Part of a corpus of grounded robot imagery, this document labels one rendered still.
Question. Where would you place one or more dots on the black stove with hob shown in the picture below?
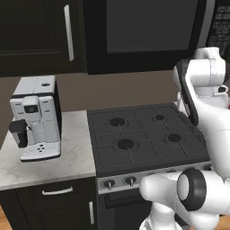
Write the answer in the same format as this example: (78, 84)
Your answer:
(143, 143)

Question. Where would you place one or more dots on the black stove knob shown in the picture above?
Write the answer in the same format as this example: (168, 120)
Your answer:
(130, 180)
(109, 183)

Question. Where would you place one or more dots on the dark base cupboard door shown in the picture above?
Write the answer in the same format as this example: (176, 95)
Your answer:
(54, 217)

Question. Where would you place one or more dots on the white and black coffee machine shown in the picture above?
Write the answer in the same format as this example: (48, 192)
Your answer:
(39, 119)

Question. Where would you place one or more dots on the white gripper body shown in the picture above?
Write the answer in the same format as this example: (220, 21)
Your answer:
(213, 99)

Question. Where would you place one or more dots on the dark drawer front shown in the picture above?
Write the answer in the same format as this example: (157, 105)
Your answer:
(60, 185)

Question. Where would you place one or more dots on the black microwave oven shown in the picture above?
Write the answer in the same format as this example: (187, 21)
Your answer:
(143, 33)

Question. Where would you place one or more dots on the dark wall cupboard door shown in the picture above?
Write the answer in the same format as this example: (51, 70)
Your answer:
(33, 36)

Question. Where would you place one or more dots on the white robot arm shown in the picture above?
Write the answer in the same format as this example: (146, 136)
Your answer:
(215, 131)

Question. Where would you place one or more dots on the small red object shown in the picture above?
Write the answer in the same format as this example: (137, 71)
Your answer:
(228, 105)

